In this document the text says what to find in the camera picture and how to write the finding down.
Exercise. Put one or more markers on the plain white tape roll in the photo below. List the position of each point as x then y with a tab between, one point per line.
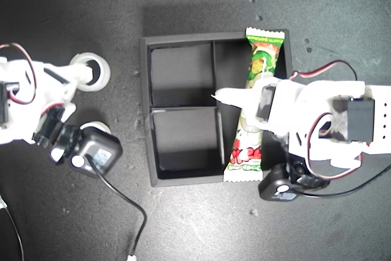
104	71

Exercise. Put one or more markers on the white tape roll green core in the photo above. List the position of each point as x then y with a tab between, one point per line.
97	126

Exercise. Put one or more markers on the snack bar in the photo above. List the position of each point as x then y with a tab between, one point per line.
244	163

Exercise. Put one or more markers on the black tray with wells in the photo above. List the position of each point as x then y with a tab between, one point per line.
183	132

